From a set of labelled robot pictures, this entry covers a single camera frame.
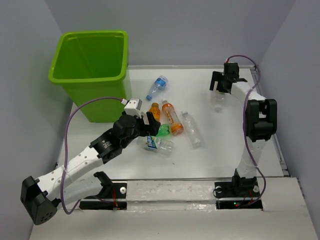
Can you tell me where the small orange juice bottle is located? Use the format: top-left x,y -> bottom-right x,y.
149,102 -> 161,122

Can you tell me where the tall orange drink bottle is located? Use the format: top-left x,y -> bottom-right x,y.
161,99 -> 184,136

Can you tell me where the green plastic bin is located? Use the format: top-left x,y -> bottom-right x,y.
48,30 -> 132,123

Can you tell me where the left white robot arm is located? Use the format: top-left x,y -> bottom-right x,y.
20,112 -> 161,225

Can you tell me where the clear bottle blue white label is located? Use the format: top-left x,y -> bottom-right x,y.
137,135 -> 174,157

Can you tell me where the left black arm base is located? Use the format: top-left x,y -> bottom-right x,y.
79,181 -> 127,211

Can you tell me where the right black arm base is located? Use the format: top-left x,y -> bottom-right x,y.
212,181 -> 263,210

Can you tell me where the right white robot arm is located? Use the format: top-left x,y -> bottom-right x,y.
210,62 -> 278,199

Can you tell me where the green plastic bottle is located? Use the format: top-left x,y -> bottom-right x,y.
156,124 -> 170,138

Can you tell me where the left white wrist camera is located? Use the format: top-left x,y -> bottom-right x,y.
124,98 -> 143,118

